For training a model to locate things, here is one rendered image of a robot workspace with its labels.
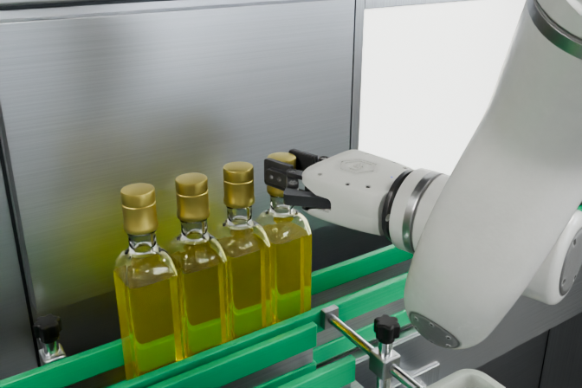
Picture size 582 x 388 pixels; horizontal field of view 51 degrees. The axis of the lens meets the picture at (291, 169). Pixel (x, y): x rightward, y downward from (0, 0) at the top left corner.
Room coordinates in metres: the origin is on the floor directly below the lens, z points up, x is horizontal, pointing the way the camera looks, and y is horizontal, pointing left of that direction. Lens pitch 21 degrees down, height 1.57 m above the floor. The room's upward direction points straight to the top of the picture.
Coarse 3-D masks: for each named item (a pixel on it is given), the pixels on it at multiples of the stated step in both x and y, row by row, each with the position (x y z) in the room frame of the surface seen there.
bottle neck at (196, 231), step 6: (186, 222) 0.59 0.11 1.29; (198, 222) 0.59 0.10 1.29; (204, 222) 0.59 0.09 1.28; (186, 228) 0.59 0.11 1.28; (192, 228) 0.59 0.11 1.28; (198, 228) 0.59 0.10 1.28; (204, 228) 0.59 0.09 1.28; (186, 234) 0.59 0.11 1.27; (192, 234) 0.59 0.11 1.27; (198, 234) 0.59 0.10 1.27; (204, 234) 0.59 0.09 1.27; (186, 240) 0.59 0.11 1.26; (192, 240) 0.59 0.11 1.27; (198, 240) 0.59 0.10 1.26
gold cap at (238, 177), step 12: (228, 168) 0.63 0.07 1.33; (240, 168) 0.63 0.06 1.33; (252, 168) 0.63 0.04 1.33; (228, 180) 0.62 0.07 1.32; (240, 180) 0.62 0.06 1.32; (252, 180) 0.63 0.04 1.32; (228, 192) 0.62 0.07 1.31; (240, 192) 0.62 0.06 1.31; (252, 192) 0.63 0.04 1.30; (228, 204) 0.62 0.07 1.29; (240, 204) 0.62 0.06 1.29; (252, 204) 0.63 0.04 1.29
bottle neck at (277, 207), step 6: (270, 198) 0.66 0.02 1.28; (276, 198) 0.65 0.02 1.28; (282, 198) 0.65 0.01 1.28; (270, 204) 0.66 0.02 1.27; (276, 204) 0.66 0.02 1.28; (282, 204) 0.65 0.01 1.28; (270, 210) 0.66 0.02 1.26; (276, 210) 0.66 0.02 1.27; (282, 210) 0.65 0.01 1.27; (288, 210) 0.66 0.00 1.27
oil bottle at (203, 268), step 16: (176, 240) 0.60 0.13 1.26; (208, 240) 0.60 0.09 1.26; (176, 256) 0.58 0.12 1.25; (192, 256) 0.57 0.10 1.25; (208, 256) 0.58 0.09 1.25; (224, 256) 0.59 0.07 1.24; (192, 272) 0.57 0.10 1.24; (208, 272) 0.58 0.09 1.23; (224, 272) 0.59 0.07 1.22; (192, 288) 0.57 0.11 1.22; (208, 288) 0.58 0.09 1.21; (224, 288) 0.59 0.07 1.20; (192, 304) 0.57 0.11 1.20; (208, 304) 0.58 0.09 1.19; (224, 304) 0.59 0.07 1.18; (192, 320) 0.57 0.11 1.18; (208, 320) 0.58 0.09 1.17; (224, 320) 0.59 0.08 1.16; (192, 336) 0.57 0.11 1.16; (208, 336) 0.58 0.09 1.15; (224, 336) 0.59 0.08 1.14; (192, 352) 0.57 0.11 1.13
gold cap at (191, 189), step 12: (180, 180) 0.59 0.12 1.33; (192, 180) 0.59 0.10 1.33; (204, 180) 0.60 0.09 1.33; (180, 192) 0.59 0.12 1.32; (192, 192) 0.58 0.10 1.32; (204, 192) 0.59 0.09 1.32; (180, 204) 0.59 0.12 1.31; (192, 204) 0.58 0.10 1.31; (204, 204) 0.59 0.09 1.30; (180, 216) 0.59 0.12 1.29; (192, 216) 0.58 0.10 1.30; (204, 216) 0.59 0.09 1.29
